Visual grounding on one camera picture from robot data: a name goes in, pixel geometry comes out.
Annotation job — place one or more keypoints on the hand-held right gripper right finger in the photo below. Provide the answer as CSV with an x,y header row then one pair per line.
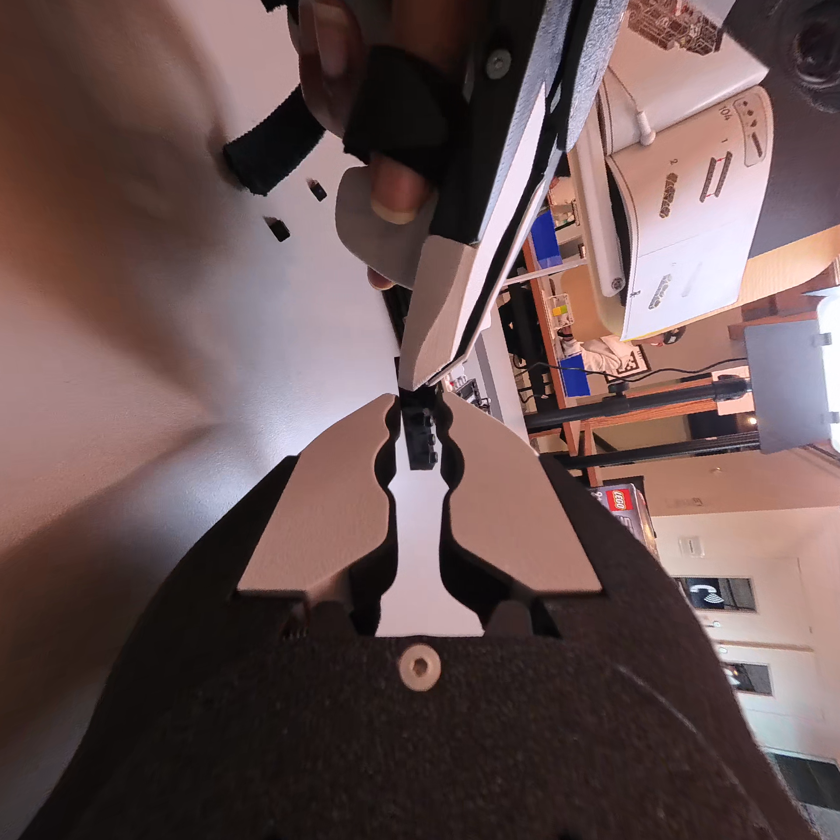
x,y
519,512

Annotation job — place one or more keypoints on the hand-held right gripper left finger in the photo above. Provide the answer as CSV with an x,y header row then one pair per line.
x,y
322,512

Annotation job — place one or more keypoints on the black flag board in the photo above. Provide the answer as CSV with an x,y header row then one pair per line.
x,y
788,158

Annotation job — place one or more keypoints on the small framed wall picture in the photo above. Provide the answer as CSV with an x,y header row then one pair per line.
x,y
746,677

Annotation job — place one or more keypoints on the studio light panel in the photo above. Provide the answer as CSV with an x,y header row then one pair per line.
x,y
794,381

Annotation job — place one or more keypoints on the black light stand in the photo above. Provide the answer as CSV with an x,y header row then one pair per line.
x,y
643,400

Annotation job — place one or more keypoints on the person's left hand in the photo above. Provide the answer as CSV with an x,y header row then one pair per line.
x,y
328,53

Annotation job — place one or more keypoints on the small black lego piece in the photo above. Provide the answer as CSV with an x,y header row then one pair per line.
x,y
316,189
277,230

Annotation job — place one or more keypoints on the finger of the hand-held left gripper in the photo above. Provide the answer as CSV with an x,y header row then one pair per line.
x,y
525,171
440,309

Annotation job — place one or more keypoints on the lego set box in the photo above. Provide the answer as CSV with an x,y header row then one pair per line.
x,y
628,512

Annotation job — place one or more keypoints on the long black lego plate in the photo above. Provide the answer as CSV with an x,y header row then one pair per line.
x,y
421,433

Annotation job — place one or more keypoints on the large framed wall picture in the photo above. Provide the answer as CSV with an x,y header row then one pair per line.
x,y
715,593

